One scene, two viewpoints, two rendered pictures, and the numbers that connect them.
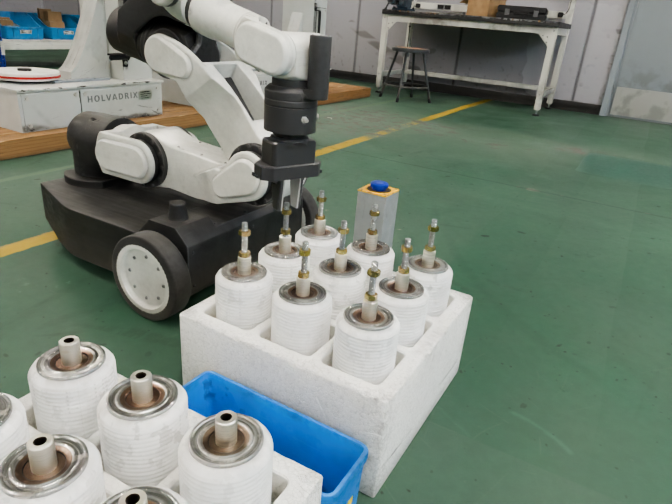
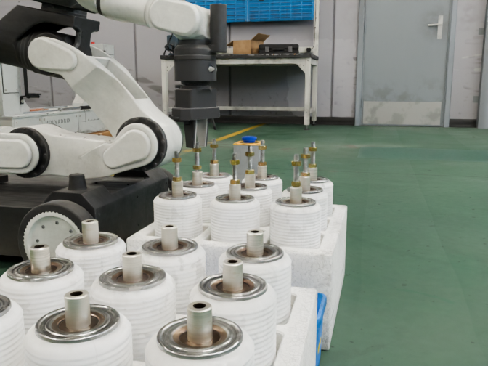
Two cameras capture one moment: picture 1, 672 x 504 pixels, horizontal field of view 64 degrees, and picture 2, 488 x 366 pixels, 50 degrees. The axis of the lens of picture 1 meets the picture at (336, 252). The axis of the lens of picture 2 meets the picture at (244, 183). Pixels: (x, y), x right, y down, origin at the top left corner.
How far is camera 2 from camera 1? 0.39 m
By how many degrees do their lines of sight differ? 18
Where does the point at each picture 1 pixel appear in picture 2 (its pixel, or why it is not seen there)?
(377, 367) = (312, 237)
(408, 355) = (326, 234)
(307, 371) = not seen: hidden behind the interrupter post
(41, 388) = (79, 257)
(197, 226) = (97, 193)
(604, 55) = (348, 78)
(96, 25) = not seen: outside the picture
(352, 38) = not seen: hidden behind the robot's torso
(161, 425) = (197, 258)
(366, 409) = (314, 267)
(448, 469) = (372, 325)
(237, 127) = (121, 106)
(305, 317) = (245, 212)
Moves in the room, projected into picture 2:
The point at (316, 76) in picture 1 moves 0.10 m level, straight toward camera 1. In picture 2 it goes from (218, 33) to (232, 29)
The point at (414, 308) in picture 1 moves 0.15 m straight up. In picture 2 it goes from (321, 200) to (323, 125)
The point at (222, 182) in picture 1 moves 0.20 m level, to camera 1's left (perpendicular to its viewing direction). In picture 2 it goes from (114, 153) to (31, 156)
